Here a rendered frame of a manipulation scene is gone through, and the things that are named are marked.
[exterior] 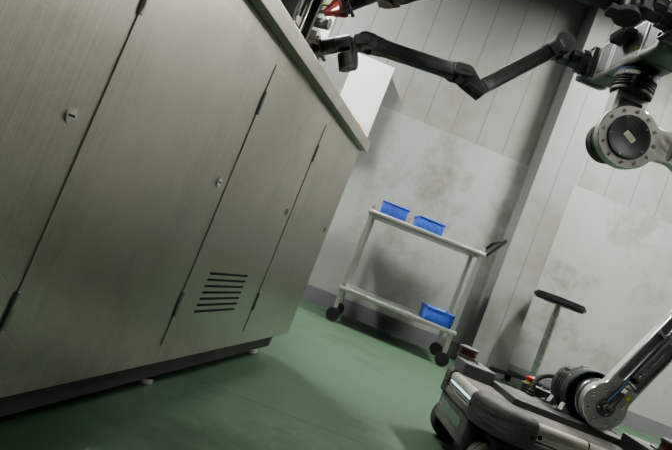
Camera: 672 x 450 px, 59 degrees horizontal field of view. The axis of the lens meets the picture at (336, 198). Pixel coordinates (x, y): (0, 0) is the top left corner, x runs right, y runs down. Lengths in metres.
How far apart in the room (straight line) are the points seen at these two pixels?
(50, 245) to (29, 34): 0.31
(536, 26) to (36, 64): 4.59
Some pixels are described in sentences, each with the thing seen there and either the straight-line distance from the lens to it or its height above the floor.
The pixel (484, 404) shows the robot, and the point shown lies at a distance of 1.80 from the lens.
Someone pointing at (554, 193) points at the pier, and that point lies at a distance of 4.69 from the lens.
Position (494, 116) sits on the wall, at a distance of 4.83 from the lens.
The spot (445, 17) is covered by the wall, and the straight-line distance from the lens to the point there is 4.92.
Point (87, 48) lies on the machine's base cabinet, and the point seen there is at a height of 0.61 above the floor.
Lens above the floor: 0.49
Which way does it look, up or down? 4 degrees up
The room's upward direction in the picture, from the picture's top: 22 degrees clockwise
